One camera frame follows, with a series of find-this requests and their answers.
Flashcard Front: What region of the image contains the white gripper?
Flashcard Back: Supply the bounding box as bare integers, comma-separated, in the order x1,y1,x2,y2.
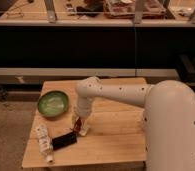
72,97,93,128

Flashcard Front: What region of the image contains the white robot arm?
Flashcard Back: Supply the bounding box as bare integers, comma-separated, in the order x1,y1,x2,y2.
74,77,195,171

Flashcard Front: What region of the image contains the white sponge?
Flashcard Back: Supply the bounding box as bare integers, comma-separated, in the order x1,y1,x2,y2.
79,125,90,136

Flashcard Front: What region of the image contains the black rectangular block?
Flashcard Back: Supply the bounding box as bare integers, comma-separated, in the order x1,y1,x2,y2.
52,132,77,150

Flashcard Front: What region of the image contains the green bowl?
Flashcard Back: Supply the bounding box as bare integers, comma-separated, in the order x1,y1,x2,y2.
37,90,69,118

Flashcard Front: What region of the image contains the white tube bottle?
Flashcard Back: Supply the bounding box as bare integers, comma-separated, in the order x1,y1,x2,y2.
35,125,53,163

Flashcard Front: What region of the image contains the clutter tray on shelf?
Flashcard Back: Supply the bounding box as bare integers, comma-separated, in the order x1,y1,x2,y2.
103,0,166,18

